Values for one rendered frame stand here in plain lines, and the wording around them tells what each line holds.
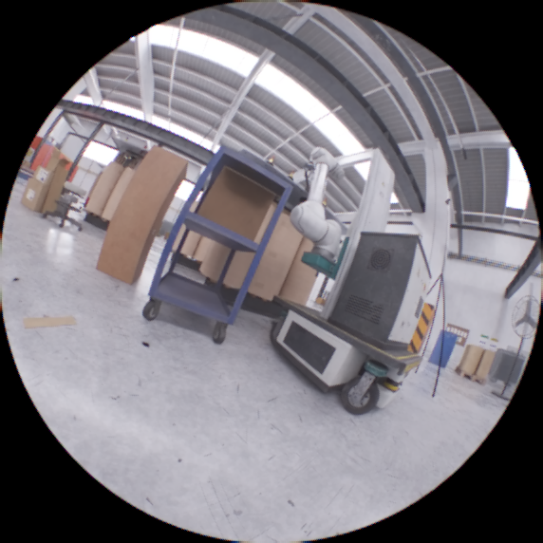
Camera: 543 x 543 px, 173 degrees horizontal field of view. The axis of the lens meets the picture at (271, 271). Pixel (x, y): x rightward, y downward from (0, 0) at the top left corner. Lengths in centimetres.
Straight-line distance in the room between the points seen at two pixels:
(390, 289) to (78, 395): 108
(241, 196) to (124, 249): 83
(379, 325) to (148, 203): 143
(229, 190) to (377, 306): 85
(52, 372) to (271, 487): 56
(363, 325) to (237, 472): 71
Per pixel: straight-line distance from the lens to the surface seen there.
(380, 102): 1070
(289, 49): 478
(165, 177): 131
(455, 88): 1051
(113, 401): 52
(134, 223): 128
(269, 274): 177
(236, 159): 93
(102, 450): 45
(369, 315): 83
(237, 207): 87
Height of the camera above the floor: 41
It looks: 2 degrees up
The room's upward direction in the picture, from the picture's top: 23 degrees clockwise
